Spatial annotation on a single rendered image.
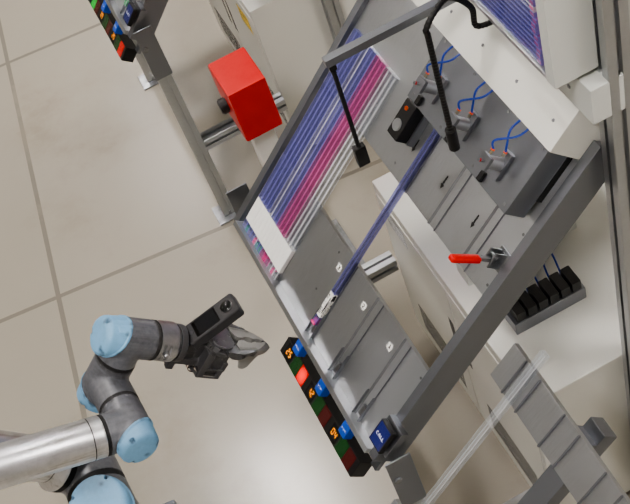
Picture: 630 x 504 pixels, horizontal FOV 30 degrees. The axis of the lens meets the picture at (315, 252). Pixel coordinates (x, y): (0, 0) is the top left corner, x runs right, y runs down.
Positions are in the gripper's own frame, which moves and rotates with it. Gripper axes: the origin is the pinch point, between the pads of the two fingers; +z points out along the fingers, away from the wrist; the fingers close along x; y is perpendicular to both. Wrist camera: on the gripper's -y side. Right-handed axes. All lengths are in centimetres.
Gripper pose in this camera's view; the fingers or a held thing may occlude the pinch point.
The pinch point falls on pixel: (264, 343)
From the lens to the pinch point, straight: 229.6
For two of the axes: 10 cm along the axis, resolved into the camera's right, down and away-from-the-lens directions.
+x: 4.1, 6.4, -6.5
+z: 7.8, 1.4, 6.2
